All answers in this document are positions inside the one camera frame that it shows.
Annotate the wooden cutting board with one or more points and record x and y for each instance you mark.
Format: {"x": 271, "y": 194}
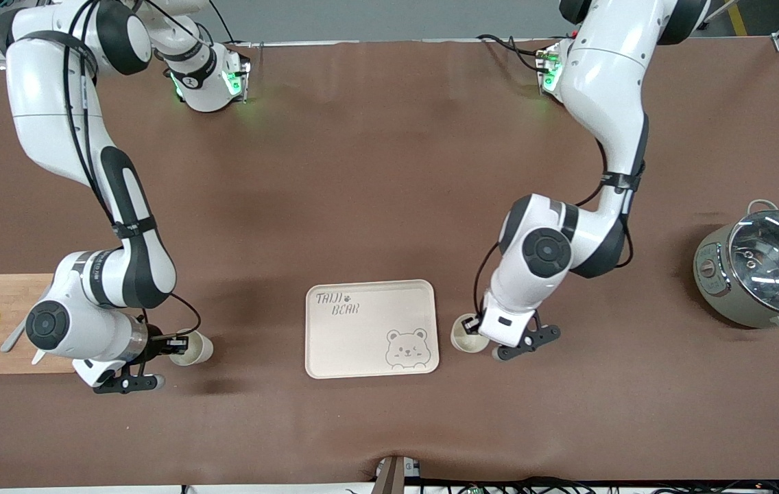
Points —
{"x": 12, "y": 295}

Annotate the beige bear print tray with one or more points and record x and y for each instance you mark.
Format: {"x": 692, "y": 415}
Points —
{"x": 362, "y": 343}

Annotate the grey plastic knife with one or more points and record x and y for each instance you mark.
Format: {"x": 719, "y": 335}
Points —
{"x": 12, "y": 339}

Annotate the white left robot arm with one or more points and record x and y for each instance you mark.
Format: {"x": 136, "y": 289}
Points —
{"x": 602, "y": 75}

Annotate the white wheeled stand leg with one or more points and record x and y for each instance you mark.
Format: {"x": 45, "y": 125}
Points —
{"x": 722, "y": 10}

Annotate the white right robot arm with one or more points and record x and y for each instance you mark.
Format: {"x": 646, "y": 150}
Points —
{"x": 40, "y": 82}

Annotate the white IKEA cup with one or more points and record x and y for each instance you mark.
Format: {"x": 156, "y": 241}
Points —
{"x": 199, "y": 350}
{"x": 465, "y": 342}

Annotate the white plastic knife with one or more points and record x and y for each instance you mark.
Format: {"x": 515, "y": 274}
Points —
{"x": 38, "y": 357}

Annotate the table edge bracket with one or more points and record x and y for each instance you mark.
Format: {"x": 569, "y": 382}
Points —
{"x": 393, "y": 477}

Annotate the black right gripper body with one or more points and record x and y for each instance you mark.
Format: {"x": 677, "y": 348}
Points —
{"x": 155, "y": 341}

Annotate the glass pot lid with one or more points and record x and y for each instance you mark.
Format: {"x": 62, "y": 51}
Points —
{"x": 766, "y": 274}

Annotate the brown table mat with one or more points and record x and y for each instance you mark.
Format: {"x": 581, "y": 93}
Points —
{"x": 389, "y": 171}

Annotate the grey-green electric cooking pot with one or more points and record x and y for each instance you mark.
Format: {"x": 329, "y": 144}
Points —
{"x": 718, "y": 302}

